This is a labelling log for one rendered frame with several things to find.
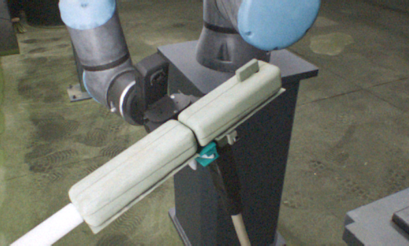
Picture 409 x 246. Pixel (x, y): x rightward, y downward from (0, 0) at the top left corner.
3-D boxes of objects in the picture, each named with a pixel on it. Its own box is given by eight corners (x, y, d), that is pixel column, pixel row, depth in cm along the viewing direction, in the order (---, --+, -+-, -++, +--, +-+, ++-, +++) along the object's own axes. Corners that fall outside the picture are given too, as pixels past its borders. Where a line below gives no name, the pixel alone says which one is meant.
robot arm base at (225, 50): (245, 39, 105) (248, 4, 99) (285, 63, 90) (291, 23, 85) (184, 50, 98) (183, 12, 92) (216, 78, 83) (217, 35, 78)
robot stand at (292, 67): (240, 188, 145) (252, 31, 111) (287, 247, 122) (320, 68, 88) (167, 213, 134) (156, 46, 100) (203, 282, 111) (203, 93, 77)
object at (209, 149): (200, 143, 51) (196, 130, 49) (219, 156, 48) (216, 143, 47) (186, 153, 50) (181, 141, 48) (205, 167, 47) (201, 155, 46)
